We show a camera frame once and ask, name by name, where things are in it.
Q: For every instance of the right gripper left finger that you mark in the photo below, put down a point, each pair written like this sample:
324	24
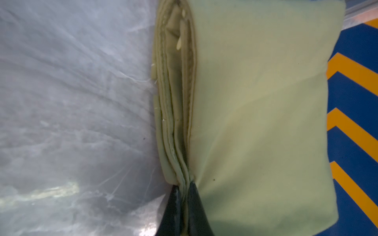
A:
171	220

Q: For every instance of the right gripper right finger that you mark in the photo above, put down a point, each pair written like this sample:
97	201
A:
198	222

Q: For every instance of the olive green skirt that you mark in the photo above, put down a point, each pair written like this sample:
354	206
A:
241	111

